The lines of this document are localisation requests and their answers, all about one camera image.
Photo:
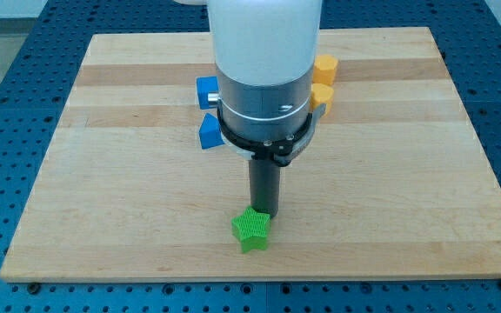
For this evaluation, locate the lower yellow hexagon block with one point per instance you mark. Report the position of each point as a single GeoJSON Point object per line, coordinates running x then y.
{"type": "Point", "coordinates": [322, 94]}

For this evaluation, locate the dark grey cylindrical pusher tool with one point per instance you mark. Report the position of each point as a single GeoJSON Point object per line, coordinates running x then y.
{"type": "Point", "coordinates": [264, 178]}

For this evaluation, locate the blue triangular block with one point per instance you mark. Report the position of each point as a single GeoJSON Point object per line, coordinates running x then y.
{"type": "Point", "coordinates": [209, 132]}

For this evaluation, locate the wooden board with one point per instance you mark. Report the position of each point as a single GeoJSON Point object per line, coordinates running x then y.
{"type": "Point", "coordinates": [395, 184]}

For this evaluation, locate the blue cube block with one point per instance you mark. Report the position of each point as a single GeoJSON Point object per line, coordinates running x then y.
{"type": "Point", "coordinates": [207, 92]}

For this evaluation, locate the green star block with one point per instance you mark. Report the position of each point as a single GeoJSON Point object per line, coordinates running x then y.
{"type": "Point", "coordinates": [251, 229]}

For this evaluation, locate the yellow hexagon block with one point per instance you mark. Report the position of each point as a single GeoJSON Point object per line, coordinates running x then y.
{"type": "Point", "coordinates": [322, 94]}
{"type": "Point", "coordinates": [325, 69]}

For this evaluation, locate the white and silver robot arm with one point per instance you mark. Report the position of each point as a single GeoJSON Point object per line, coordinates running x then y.
{"type": "Point", "coordinates": [264, 52]}

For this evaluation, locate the upper yellow hexagon block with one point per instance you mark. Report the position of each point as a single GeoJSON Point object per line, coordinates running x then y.
{"type": "Point", "coordinates": [325, 69]}

